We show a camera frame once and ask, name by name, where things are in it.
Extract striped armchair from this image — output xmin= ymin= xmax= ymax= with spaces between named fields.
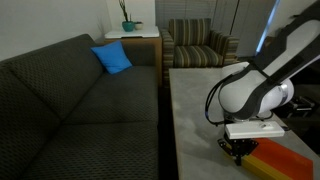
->
xmin=159 ymin=17 xmax=240 ymax=88

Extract dark gray fabric sofa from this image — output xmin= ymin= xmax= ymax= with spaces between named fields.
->
xmin=0 ymin=33 xmax=163 ymax=180

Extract black case with silver trim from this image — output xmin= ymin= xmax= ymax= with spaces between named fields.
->
xmin=285 ymin=95 xmax=317 ymax=118

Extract gray window blinds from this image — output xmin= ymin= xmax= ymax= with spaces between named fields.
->
xmin=154 ymin=0 xmax=218 ymax=30

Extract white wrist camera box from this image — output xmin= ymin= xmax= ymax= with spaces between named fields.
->
xmin=224 ymin=121 xmax=286 ymax=140

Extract wooden side table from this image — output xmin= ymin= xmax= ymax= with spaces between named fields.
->
xmin=103 ymin=35 xmax=163 ymax=88

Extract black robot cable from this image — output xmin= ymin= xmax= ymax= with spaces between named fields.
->
xmin=204 ymin=73 xmax=235 ymax=127

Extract blue throw pillow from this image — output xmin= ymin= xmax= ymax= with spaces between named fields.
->
xmin=89 ymin=40 xmax=133 ymax=75

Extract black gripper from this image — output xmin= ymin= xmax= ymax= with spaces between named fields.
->
xmin=217 ymin=137 xmax=260 ymax=167

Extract teal pot with plant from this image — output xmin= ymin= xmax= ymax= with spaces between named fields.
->
xmin=118 ymin=0 xmax=135 ymax=33

